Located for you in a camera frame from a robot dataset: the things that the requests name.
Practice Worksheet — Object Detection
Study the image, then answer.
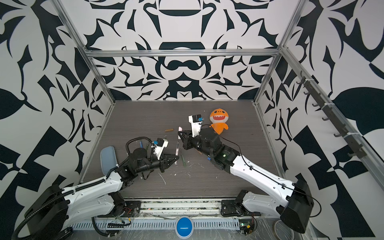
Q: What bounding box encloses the pink pen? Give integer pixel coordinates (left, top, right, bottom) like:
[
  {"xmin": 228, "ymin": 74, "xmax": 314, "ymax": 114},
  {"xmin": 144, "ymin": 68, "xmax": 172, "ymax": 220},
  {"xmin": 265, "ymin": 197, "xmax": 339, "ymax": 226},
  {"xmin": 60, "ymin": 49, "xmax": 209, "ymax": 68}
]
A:
[{"xmin": 175, "ymin": 140, "xmax": 180, "ymax": 156}]

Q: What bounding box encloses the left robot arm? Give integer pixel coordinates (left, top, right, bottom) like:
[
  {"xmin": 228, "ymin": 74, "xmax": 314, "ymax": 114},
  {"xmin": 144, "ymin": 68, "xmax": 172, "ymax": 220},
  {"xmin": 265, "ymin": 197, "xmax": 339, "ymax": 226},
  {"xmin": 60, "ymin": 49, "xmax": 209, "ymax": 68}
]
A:
[{"xmin": 11, "ymin": 148, "xmax": 179, "ymax": 240}]

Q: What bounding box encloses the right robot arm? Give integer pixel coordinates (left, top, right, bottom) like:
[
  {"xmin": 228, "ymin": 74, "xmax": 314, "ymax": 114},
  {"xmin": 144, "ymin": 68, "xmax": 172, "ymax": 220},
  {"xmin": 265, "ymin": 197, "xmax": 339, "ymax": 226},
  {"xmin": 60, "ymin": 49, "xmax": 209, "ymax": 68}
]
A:
[{"xmin": 178, "ymin": 128, "xmax": 314, "ymax": 234}]

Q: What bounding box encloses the orange shark plush toy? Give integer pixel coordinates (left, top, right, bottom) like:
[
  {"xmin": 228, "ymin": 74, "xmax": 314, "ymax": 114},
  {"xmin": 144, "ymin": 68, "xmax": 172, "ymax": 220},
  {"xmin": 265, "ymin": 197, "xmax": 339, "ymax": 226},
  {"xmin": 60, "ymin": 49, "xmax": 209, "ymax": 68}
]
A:
[{"xmin": 210, "ymin": 109, "xmax": 229, "ymax": 135}]

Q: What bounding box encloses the grey blue pencil case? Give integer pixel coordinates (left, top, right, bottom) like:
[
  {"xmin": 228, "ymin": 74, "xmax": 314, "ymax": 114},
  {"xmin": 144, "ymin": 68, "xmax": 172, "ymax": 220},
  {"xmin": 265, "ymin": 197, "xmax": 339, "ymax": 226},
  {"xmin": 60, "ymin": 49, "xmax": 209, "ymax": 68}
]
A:
[{"xmin": 100, "ymin": 146, "xmax": 118, "ymax": 176}]

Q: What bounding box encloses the blue round button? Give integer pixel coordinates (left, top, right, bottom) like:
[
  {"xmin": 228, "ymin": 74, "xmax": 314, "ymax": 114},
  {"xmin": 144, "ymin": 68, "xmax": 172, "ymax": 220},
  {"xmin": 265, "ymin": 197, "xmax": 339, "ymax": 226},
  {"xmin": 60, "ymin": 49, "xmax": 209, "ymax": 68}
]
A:
[{"xmin": 175, "ymin": 216, "xmax": 195, "ymax": 239}]

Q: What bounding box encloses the tape roll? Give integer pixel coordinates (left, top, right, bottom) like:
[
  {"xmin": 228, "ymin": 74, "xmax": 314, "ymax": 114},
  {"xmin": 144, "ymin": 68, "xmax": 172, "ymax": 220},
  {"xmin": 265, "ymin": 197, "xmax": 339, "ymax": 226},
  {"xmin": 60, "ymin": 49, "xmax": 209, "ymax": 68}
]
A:
[{"xmin": 273, "ymin": 220, "xmax": 295, "ymax": 240}]

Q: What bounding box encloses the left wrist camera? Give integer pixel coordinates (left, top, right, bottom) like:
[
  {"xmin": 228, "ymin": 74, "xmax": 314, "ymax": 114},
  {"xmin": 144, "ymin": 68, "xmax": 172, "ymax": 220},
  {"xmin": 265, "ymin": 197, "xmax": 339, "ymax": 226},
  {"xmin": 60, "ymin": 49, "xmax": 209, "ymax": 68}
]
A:
[{"xmin": 152, "ymin": 138, "xmax": 169, "ymax": 160}]

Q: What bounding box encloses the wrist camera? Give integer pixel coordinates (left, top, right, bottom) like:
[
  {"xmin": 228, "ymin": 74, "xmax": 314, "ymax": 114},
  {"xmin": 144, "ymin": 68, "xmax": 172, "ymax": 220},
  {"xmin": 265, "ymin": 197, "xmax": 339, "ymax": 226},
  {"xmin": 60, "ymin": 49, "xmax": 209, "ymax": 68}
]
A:
[
  {"xmin": 152, "ymin": 138, "xmax": 169, "ymax": 160},
  {"xmin": 188, "ymin": 115, "xmax": 204, "ymax": 138}
]

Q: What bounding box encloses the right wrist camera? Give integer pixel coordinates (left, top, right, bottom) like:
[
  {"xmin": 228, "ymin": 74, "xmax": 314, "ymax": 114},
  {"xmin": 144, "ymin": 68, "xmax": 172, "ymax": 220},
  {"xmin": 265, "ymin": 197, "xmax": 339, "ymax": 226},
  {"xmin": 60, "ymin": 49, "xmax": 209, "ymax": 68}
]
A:
[{"xmin": 188, "ymin": 115, "xmax": 204, "ymax": 138}]

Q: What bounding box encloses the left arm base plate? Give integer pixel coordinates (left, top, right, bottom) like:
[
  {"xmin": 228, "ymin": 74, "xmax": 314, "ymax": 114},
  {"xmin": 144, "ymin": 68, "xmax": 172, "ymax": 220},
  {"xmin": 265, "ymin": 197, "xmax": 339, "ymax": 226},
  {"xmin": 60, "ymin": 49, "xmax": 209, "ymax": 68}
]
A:
[{"xmin": 98, "ymin": 200, "xmax": 142, "ymax": 218}]

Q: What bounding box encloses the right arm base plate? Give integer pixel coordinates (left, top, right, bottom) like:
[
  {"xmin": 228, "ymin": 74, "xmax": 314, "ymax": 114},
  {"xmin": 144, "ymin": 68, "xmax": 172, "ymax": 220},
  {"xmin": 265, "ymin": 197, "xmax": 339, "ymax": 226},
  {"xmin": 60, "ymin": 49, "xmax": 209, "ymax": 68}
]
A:
[{"xmin": 220, "ymin": 200, "xmax": 262, "ymax": 217}]

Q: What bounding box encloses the white cable duct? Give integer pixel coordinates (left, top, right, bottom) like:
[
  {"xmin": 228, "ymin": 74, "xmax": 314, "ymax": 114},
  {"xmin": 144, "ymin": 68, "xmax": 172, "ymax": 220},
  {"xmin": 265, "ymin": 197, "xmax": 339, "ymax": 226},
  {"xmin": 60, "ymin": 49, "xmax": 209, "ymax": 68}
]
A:
[{"xmin": 70, "ymin": 218, "xmax": 242, "ymax": 231}]

